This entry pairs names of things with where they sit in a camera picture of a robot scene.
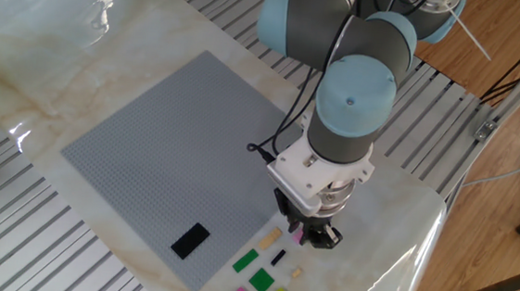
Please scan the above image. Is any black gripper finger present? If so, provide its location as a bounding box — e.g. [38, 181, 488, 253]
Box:
[285, 219, 306, 244]
[307, 222, 345, 251]

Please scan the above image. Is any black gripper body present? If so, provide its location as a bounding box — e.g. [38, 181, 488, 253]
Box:
[270, 187, 340, 235]

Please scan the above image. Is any long tan Lego brick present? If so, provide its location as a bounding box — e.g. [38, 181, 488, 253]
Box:
[257, 225, 285, 252]

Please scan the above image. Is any small dark Lego brick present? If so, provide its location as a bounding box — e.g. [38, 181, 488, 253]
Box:
[270, 247, 288, 268]

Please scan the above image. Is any long green Lego brick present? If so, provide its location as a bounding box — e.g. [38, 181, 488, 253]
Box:
[232, 247, 261, 275]

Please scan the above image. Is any square green Lego plate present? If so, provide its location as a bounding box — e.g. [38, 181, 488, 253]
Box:
[247, 267, 276, 291]

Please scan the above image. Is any large black Lego plate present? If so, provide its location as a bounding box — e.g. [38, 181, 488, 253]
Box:
[170, 221, 212, 262]

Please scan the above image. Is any grey Lego baseplate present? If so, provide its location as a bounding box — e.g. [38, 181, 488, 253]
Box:
[50, 40, 317, 291]

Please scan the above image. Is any white zip tie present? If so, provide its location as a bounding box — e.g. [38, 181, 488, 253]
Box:
[441, 1, 496, 61]

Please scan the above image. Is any marble pattern table cover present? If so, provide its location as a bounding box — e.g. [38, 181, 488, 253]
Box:
[0, 0, 463, 291]

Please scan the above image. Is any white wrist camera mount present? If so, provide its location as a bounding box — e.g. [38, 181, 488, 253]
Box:
[262, 134, 377, 222]

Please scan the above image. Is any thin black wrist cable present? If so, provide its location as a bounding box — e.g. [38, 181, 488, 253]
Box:
[245, 60, 330, 168]

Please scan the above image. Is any grey floor cable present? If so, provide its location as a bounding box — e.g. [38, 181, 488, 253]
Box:
[461, 153, 520, 193]

